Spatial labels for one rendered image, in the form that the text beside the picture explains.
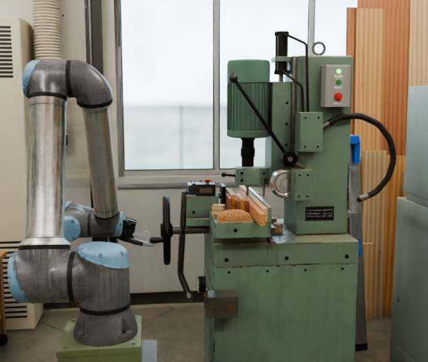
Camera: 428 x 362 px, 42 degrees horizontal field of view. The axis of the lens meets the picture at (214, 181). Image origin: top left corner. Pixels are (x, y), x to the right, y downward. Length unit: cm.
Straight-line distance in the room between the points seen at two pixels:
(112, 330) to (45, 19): 216
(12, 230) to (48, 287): 175
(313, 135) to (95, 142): 83
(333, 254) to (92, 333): 101
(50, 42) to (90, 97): 165
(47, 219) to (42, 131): 27
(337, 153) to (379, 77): 146
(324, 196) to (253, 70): 58
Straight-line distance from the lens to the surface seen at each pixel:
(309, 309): 229
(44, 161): 173
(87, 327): 170
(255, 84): 223
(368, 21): 370
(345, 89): 222
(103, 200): 198
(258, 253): 217
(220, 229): 206
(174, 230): 232
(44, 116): 176
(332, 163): 229
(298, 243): 219
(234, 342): 228
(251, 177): 229
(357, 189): 312
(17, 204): 337
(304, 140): 216
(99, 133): 185
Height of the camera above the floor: 135
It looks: 8 degrees down
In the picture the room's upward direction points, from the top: straight up
